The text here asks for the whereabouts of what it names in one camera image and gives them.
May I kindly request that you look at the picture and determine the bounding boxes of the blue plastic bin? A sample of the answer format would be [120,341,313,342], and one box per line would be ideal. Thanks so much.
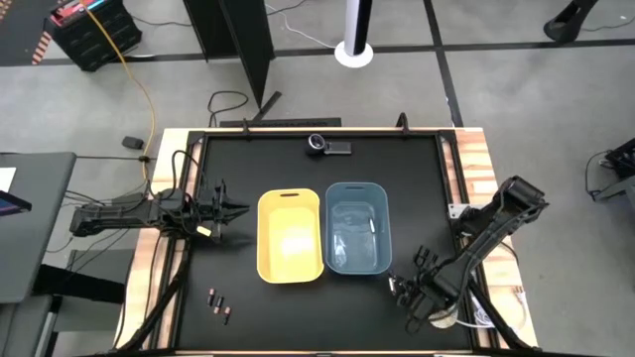
[324,180,394,277]

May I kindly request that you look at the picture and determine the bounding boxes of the black power strip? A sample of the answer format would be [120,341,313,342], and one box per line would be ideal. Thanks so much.
[218,116,343,129]

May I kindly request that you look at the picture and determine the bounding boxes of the black table camera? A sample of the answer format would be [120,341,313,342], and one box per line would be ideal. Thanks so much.
[304,133,354,158]

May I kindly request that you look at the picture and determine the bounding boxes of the tablet screen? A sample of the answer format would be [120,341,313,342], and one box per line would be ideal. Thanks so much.
[0,189,34,218]

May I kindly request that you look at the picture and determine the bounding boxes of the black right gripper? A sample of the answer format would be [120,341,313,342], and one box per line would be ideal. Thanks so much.
[388,270,450,323]

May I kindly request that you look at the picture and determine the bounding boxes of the white floor cable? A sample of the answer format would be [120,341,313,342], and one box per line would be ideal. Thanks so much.
[264,3,338,51]

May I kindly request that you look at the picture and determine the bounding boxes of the black table mat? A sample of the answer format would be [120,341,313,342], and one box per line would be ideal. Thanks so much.
[174,134,473,351]

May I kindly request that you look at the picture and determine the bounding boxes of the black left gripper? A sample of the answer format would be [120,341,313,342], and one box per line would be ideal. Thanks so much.
[193,178,251,245]

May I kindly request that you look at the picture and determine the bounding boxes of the black storage crate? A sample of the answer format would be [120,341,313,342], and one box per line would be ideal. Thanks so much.
[49,0,144,73]

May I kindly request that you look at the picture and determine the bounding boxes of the gray side table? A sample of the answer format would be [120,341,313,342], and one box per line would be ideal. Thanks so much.
[0,151,78,304]

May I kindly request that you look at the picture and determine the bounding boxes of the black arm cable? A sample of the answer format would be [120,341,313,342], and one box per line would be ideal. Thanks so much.
[171,148,208,199]

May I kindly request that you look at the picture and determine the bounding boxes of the black frame strut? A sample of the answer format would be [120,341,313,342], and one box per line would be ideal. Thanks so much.
[465,277,530,352]
[116,237,193,352]

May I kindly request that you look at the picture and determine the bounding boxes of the black floor cable loop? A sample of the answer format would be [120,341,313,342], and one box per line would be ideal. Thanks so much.
[206,89,250,128]

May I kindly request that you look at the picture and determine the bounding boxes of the white pole with round base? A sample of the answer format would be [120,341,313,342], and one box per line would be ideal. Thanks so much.
[333,0,375,69]

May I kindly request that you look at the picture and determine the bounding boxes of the yellow plastic bin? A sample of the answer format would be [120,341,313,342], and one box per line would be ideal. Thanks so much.
[256,186,326,286]

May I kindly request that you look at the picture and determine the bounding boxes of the white paper sheet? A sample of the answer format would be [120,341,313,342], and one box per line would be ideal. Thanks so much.
[0,167,18,193]

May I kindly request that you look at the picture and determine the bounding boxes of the black stand foot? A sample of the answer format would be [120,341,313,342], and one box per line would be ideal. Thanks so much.
[542,0,601,44]

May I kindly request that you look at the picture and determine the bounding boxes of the black partition board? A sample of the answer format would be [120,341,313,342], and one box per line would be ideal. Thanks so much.
[182,0,283,123]

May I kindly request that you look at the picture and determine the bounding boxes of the yellow floor cable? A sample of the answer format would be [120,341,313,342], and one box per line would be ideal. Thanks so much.
[78,0,158,182]

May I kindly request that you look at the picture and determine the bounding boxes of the black equipment with cables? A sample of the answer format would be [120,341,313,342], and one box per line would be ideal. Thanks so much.
[584,137,635,204]

